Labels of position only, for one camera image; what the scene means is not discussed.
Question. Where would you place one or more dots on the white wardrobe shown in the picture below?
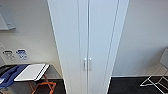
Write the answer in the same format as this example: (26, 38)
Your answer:
(122, 10)

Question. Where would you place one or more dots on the white board on orange legs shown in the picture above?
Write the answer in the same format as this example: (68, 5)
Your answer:
(31, 71)

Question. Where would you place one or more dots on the blue and white wall label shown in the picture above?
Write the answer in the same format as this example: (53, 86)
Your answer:
(22, 54)

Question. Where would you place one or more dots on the grey and white wall label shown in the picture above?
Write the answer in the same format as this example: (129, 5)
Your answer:
(8, 55)

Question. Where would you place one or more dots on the grey wall panel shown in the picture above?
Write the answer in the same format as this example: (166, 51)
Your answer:
(6, 16)

